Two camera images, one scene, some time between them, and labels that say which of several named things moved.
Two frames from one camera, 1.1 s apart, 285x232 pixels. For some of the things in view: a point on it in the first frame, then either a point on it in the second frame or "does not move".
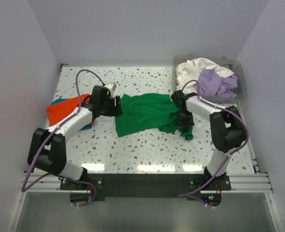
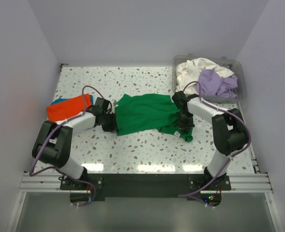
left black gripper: x=117 y=105 -> x=111 y=123
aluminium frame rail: x=240 y=183 does not move
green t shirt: x=140 y=111 does not move
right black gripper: x=185 y=122 does not move
